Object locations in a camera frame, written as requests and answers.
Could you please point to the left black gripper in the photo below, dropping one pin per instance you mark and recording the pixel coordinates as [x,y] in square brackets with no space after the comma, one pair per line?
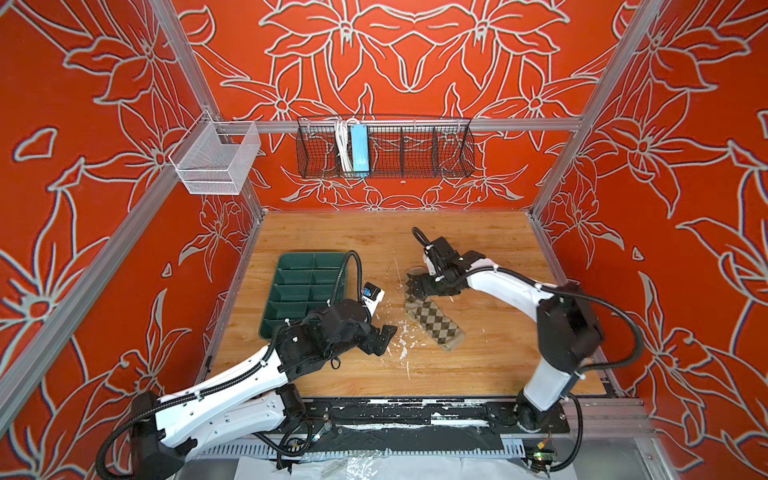
[371,343]

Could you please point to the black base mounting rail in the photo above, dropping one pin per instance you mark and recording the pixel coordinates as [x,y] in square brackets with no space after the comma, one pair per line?
[425,426]

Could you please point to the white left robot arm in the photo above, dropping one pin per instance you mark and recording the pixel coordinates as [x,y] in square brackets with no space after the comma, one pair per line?
[164,431]

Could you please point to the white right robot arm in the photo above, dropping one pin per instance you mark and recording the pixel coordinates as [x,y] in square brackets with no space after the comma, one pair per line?
[567,331]

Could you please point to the blue box in basket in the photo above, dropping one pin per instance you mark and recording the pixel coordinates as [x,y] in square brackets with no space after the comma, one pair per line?
[360,149]

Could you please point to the black wire wall basket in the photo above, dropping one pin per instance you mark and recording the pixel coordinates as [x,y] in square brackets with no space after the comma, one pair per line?
[400,147]

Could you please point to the clear plastic wall bin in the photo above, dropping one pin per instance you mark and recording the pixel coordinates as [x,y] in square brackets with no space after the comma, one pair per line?
[216,157]

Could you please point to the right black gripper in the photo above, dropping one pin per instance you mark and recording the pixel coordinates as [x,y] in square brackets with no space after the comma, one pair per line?
[424,288]

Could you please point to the brown argyle sock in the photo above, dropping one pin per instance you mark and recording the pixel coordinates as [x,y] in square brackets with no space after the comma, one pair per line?
[442,329]

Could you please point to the green divided organizer tray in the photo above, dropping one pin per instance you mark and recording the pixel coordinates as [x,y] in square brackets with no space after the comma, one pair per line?
[302,282]

